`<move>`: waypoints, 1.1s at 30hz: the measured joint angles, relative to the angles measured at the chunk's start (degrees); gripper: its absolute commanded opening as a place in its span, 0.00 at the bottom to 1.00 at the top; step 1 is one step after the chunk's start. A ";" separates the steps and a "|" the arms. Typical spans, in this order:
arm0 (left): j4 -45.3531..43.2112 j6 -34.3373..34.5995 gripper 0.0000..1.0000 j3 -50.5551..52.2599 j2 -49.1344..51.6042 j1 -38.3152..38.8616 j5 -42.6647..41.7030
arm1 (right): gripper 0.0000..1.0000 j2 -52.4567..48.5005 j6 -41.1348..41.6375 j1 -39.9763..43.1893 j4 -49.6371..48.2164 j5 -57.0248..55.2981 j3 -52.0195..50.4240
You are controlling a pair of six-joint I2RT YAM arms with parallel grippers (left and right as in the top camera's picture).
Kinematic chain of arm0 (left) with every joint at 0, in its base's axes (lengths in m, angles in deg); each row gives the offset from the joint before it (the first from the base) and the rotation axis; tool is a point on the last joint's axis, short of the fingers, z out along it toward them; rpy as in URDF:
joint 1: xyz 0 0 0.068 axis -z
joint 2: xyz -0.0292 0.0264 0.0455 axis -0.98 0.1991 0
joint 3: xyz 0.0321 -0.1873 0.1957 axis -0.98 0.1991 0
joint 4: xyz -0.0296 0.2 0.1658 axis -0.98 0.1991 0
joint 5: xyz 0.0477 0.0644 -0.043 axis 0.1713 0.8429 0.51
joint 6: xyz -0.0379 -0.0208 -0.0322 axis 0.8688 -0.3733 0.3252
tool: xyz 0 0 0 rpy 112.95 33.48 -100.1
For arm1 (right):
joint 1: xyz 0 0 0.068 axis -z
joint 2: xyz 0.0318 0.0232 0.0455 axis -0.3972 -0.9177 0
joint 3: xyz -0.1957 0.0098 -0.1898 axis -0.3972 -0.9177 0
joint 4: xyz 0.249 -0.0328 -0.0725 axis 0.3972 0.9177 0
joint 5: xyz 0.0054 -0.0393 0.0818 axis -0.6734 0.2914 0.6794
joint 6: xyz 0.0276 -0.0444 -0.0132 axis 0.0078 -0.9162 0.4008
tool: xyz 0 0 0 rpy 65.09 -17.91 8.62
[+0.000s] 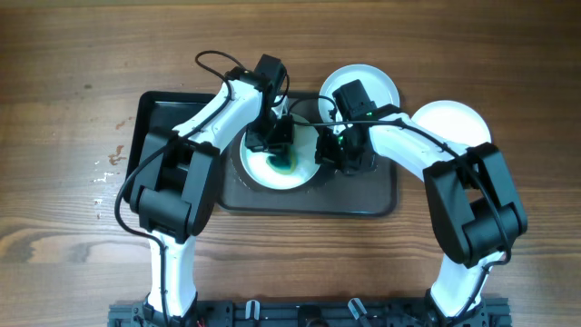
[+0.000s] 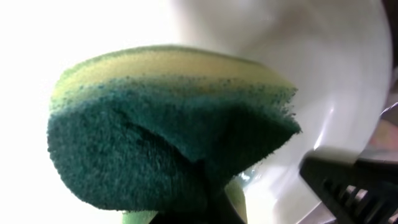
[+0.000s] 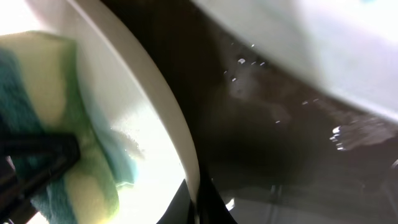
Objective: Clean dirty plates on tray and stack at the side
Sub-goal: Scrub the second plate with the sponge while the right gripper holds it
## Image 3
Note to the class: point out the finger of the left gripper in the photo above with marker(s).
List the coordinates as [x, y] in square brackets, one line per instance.
[29, 164]

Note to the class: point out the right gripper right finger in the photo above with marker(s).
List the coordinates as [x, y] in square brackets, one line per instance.
[210, 206]

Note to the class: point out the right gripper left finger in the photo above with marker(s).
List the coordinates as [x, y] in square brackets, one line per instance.
[181, 209]

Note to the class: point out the green yellow sponge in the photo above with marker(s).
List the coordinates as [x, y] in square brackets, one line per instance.
[40, 95]

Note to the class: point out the white plate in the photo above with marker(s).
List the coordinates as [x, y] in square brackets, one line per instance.
[133, 111]

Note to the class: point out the large dark serving tray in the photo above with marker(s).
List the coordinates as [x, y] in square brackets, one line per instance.
[276, 149]

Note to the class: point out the pale blue plate top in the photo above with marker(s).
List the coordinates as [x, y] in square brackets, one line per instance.
[346, 49]

